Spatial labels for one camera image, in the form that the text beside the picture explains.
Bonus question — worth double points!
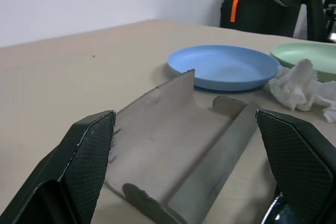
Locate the blue plastic plate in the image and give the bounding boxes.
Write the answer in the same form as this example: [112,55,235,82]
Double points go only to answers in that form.
[167,45,281,91]

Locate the black equipment frame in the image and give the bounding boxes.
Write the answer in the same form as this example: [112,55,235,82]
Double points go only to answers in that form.
[304,0,336,44]

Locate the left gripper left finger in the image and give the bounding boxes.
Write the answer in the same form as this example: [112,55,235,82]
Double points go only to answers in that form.
[0,110,117,224]

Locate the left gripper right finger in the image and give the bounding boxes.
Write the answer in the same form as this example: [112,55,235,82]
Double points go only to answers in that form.
[256,109,336,224]

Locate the green plastic plate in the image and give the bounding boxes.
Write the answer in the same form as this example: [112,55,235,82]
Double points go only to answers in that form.
[270,42,336,82]

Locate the large black case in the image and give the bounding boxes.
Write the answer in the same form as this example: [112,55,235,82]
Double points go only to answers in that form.
[219,0,301,38]

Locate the grey rectangular block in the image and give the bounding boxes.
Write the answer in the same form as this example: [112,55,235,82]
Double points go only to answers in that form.
[104,69,259,224]

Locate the white tissue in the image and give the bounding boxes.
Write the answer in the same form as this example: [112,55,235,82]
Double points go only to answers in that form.
[267,58,336,124]

